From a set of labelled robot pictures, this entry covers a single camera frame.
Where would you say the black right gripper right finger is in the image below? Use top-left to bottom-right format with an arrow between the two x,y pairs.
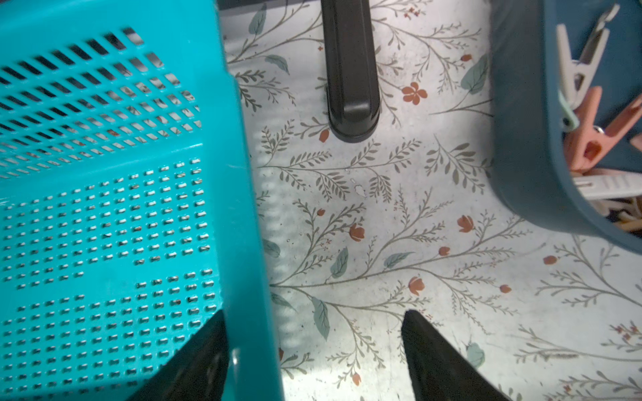
401,310 -> 508,401

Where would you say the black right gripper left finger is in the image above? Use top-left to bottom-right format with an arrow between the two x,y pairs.
129,311 -> 229,401

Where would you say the teal perforated tray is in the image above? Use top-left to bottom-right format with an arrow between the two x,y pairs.
1,1 -> 284,400

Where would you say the teal plastic clothespin bin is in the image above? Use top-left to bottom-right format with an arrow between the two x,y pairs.
491,1 -> 641,252

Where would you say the pink clothespin in bin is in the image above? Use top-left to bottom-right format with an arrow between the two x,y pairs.
563,86 -> 641,172

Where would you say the black clothes rack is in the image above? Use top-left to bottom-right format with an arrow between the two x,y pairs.
215,0 -> 382,144

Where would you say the white clothespin in bin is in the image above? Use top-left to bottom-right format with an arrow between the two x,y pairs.
556,3 -> 620,110

